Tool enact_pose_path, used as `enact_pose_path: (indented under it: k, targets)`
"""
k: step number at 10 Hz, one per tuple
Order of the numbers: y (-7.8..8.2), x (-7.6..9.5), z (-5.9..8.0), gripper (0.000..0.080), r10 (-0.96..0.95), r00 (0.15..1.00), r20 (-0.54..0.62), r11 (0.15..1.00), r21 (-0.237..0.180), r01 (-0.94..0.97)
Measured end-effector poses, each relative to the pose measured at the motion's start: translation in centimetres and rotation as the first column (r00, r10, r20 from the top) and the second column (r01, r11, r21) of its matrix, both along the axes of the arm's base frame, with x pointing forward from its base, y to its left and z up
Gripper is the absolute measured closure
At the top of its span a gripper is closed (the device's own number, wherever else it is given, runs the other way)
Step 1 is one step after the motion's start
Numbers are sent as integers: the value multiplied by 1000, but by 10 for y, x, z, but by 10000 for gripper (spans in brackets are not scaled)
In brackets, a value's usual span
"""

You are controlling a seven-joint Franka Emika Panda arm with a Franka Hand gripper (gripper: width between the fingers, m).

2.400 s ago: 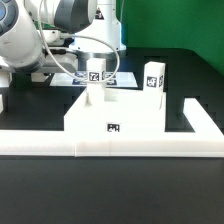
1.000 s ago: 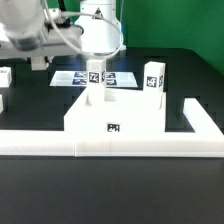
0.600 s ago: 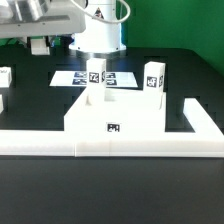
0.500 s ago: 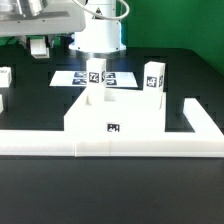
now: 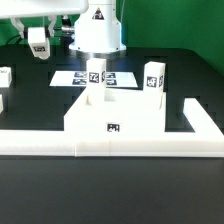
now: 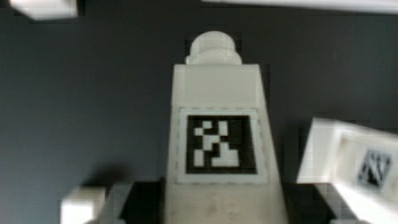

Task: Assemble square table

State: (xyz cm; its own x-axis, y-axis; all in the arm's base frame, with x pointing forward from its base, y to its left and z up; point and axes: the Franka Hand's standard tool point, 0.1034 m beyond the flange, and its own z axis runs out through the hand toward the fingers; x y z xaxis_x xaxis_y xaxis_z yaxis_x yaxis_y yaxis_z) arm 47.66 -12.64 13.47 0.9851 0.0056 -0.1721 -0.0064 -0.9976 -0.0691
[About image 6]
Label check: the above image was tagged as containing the white table leg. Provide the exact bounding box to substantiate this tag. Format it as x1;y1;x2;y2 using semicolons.
165;31;288;224
60;186;105;224

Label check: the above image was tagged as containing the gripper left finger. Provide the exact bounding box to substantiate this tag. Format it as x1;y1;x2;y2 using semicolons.
87;181;163;224

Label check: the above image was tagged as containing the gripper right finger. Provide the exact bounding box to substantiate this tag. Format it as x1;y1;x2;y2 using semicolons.
284;183;361;224

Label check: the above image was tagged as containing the white sheet with markers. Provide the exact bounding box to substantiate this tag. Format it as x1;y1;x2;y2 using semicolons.
202;0;398;15

